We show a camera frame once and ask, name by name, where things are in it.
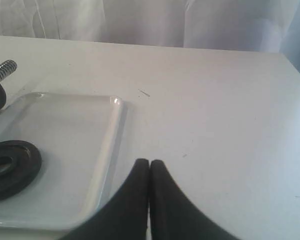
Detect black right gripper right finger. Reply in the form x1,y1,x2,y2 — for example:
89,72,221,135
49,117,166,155
149,159,237,240

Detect chrome threaded dumbbell bar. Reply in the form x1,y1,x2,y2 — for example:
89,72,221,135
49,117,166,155
0,59,18,81

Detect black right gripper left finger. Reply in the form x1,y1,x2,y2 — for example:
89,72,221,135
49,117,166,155
64,158,150,240

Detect white backdrop curtain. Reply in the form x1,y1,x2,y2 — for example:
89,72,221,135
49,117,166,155
0,0,300,73

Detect white rectangular plastic tray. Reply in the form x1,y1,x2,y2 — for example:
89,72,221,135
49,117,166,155
0,92,124,232

